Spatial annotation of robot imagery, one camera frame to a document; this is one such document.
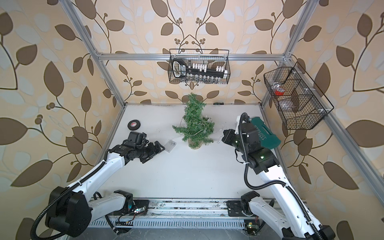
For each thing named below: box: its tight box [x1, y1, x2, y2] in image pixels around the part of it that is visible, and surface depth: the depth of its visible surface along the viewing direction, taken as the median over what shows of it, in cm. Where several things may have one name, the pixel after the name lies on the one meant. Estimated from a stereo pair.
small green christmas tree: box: [172, 92, 215, 150], surface depth 78 cm
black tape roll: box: [127, 119, 141, 131], surface depth 110 cm
